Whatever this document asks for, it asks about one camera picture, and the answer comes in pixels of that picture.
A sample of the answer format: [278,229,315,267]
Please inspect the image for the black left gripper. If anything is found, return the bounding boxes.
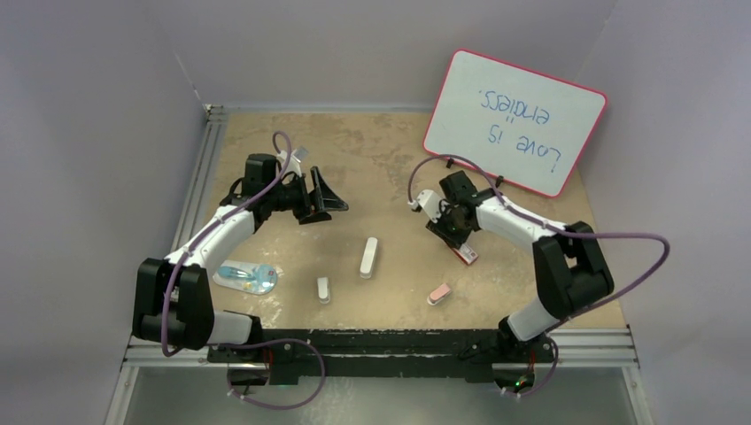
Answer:
[266,167,346,225]

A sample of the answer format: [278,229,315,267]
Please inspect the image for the red white staple box sleeve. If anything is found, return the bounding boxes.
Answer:
[451,243,478,266]

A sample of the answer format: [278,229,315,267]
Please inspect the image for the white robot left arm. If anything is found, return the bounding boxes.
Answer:
[131,151,349,362]

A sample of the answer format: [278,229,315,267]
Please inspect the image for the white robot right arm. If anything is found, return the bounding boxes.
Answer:
[417,172,614,360]

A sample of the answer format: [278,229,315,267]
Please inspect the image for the long white stapler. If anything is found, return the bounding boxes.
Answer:
[359,237,378,279]

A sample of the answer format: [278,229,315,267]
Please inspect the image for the blue hair clip package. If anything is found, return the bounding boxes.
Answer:
[213,260,278,296]

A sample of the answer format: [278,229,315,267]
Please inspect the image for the pink framed whiteboard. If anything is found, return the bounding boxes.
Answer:
[422,50,608,197]

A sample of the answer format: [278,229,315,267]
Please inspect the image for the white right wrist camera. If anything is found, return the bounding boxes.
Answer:
[407,189,451,223]

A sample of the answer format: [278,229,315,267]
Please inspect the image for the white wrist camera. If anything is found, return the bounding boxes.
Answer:
[407,189,451,223]
[276,147,309,178]

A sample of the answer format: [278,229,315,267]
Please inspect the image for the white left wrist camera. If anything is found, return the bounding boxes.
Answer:
[276,147,309,178]

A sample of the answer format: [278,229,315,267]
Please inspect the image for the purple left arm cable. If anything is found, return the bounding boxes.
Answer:
[160,130,326,411]

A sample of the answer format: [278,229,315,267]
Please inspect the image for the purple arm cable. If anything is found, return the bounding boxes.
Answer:
[160,130,326,411]
[406,154,671,400]

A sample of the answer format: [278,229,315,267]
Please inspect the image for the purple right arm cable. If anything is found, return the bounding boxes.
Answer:
[406,154,671,400]

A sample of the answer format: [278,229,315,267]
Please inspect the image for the aluminium frame rails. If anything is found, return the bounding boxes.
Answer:
[106,108,653,424]

